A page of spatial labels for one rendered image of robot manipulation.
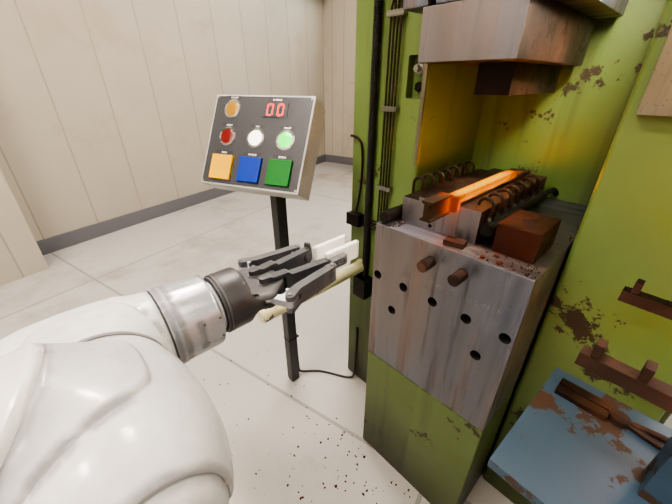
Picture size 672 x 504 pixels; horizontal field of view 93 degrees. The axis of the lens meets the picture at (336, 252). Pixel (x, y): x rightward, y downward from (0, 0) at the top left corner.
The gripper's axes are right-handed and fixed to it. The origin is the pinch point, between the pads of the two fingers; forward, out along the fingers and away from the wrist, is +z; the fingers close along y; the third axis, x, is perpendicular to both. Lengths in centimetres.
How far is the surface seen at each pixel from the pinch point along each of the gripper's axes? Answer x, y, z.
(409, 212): -5.4, -10.2, 35.1
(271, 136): 10, -51, 22
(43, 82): 23, -306, -6
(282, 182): -1.0, -41.5, 18.5
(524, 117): 14, -5, 83
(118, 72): 30, -319, 47
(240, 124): 12, -62, 19
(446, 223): -5.3, 0.1, 35.2
